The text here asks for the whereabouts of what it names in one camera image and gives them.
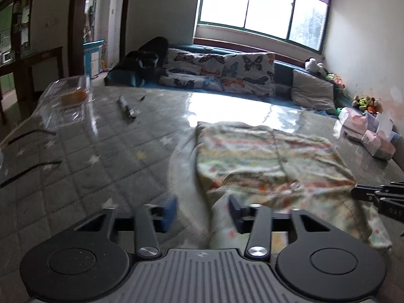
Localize blue sofa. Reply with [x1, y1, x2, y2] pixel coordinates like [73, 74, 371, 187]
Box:
[104, 44, 360, 120]

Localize white paper sheet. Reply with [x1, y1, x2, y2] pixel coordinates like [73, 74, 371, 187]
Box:
[377, 112, 393, 139]

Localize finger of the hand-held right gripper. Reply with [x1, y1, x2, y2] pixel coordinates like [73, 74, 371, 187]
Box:
[351, 181, 404, 201]
[377, 199, 404, 222]

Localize grey cushion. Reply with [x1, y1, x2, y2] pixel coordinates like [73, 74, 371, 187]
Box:
[290, 69, 336, 111]

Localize dark wooden glass cabinet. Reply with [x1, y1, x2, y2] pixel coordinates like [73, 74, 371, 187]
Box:
[0, 0, 35, 70]

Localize clear plastic food container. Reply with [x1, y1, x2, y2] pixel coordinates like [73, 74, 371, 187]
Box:
[38, 75, 93, 131]

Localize black backpack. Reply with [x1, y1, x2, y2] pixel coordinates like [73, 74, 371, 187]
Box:
[139, 37, 169, 70]

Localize brown green stuffed toys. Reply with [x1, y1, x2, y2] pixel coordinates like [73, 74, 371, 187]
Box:
[352, 95, 379, 114]

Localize butterfly print pillow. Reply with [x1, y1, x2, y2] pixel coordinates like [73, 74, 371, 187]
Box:
[221, 52, 276, 97]
[159, 48, 228, 89]

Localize black cable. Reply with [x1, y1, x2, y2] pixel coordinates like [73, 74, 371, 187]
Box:
[0, 161, 62, 187]
[6, 129, 57, 146]

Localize pink green tissue pack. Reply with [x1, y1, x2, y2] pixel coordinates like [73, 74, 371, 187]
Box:
[361, 128, 396, 161]

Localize white stuffed toy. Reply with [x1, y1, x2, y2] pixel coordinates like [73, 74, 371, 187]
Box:
[305, 57, 325, 73]

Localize green framed window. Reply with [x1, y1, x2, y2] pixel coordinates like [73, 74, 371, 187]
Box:
[196, 0, 333, 54]

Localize dark wooden chair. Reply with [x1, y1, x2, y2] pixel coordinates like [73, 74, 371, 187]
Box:
[0, 47, 64, 123]

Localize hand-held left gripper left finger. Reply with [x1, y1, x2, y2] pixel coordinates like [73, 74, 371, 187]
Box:
[74, 195, 178, 258]

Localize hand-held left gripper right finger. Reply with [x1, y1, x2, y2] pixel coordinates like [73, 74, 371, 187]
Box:
[228, 195, 335, 258]

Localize orange green stuffed toy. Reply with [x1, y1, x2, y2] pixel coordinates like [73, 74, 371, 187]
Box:
[325, 72, 346, 89]

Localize silver pen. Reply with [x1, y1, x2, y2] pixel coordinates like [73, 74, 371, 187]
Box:
[117, 96, 137, 122]

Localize dark wooden door frame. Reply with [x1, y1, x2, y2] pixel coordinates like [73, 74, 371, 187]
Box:
[70, 0, 131, 79]

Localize pale floral print shirt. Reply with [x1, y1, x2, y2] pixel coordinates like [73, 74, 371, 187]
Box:
[196, 121, 393, 255]

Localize blue white cabinet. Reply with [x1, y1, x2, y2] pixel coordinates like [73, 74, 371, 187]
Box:
[83, 39, 105, 78]

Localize pink white tissue pack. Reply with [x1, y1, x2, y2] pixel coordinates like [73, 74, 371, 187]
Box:
[339, 107, 370, 133]

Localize black bag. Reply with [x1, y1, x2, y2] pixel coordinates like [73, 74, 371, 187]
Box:
[107, 50, 161, 87]

